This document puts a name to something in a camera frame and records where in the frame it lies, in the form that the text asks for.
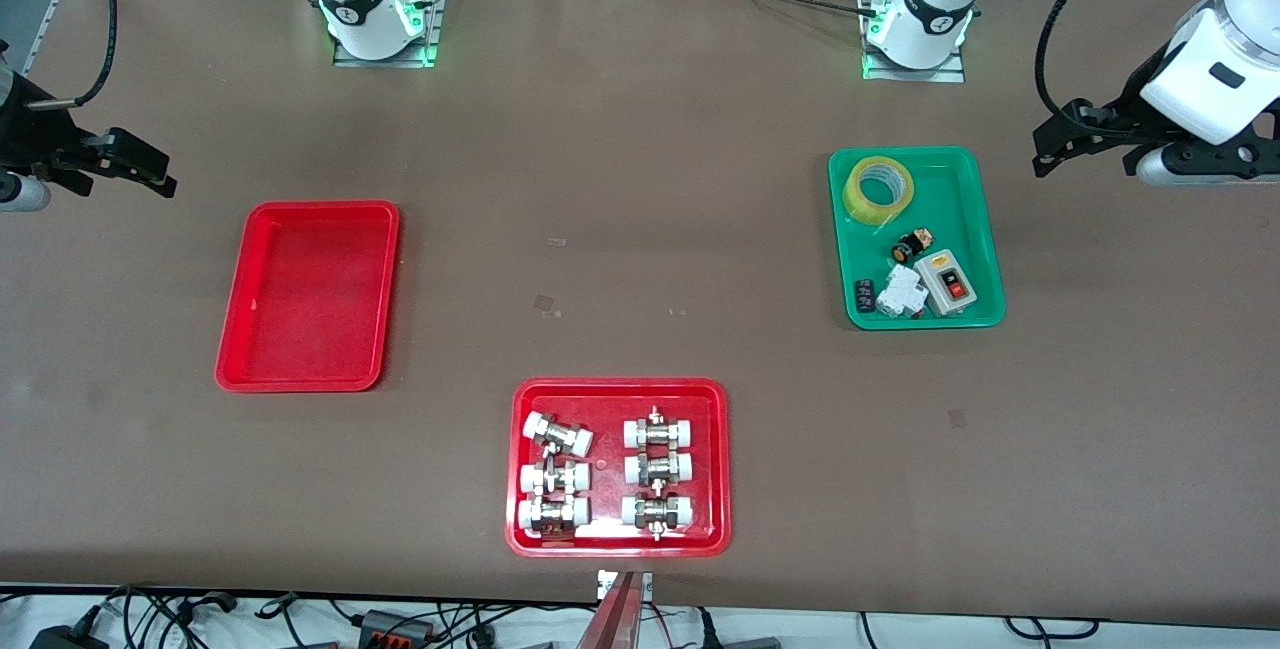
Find yellow packing tape roll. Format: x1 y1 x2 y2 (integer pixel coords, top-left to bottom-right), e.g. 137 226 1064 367
843 156 915 227

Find green plastic tray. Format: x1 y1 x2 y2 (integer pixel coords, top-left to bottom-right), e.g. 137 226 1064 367
828 146 1006 331

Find empty red plastic tray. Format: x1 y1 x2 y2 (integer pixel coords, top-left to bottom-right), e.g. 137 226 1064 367
214 200 401 394

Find red tray holding fittings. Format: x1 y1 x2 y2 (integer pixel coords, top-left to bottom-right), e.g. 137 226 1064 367
505 377 732 559

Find black round buzzer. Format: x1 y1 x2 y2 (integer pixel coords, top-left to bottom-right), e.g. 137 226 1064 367
891 227 936 266

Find white circuit breaker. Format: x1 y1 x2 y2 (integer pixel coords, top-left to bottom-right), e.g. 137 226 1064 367
876 264 927 320

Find black power adapter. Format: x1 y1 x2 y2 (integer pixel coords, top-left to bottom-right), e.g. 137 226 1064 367
30 623 107 649

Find metal pipe fitting white caps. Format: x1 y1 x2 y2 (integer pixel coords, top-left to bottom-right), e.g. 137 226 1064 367
517 496 592 541
623 406 699 451
519 459 592 496
624 451 695 488
621 492 697 541
523 412 595 458

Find black connector box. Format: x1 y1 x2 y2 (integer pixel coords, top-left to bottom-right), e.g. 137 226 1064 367
358 609 439 646

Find red metal bar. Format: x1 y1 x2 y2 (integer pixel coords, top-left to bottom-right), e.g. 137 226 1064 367
575 571 647 649

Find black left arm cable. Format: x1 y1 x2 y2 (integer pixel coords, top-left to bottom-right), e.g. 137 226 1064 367
1035 0 1136 142

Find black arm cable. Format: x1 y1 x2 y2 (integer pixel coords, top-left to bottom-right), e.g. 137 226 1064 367
25 0 118 112
1035 0 1136 142

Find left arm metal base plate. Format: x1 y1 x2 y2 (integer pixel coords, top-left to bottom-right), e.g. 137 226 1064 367
862 47 967 84

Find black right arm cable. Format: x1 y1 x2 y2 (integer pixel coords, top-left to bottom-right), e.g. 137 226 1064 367
25 0 118 112

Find grey switch box red button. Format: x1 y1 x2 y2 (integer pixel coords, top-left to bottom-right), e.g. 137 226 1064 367
914 249 978 318

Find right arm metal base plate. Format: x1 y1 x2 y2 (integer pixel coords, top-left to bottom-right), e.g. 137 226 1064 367
333 0 447 69

